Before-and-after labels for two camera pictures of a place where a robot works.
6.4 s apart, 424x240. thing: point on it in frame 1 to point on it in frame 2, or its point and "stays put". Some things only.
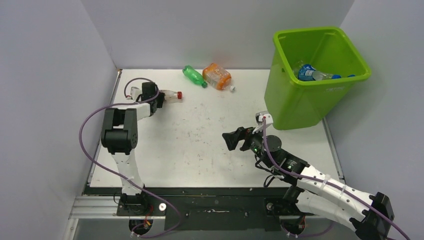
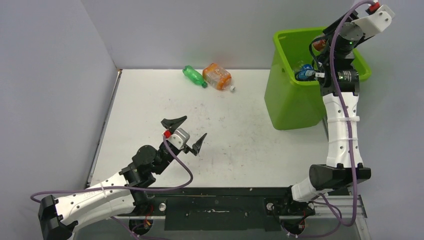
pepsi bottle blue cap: [307, 72] stays put
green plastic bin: [296, 104] stays put
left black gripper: [161, 99] to [172, 125]
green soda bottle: [194, 75] stays put
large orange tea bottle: [217, 77] stays put
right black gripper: [232, 139] to [327, 33]
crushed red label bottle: [171, 97] to [319, 45]
